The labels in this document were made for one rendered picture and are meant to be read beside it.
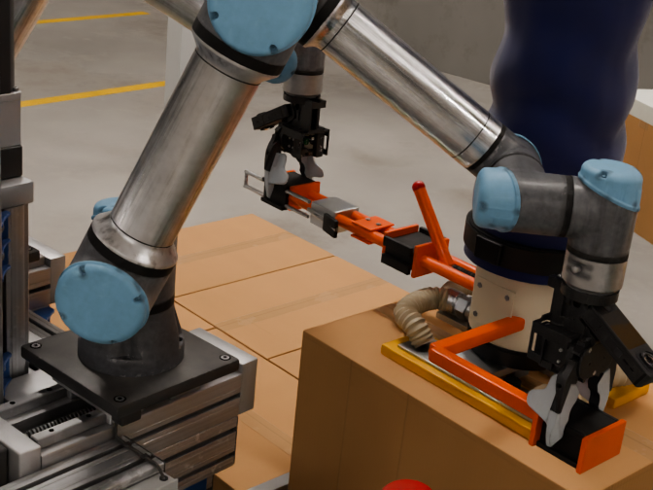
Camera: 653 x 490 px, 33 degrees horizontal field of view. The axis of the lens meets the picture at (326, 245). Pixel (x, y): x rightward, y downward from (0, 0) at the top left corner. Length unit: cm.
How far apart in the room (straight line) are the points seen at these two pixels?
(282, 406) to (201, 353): 88
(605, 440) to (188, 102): 67
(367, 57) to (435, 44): 710
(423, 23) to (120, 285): 730
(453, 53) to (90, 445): 705
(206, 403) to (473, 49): 678
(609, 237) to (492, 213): 14
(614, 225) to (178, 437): 71
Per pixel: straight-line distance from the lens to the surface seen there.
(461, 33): 836
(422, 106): 142
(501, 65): 166
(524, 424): 171
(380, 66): 140
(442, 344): 163
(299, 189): 217
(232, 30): 124
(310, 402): 197
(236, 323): 286
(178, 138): 131
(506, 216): 133
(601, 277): 137
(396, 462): 184
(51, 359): 162
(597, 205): 134
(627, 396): 186
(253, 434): 240
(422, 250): 193
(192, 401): 166
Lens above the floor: 180
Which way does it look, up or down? 22 degrees down
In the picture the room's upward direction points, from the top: 6 degrees clockwise
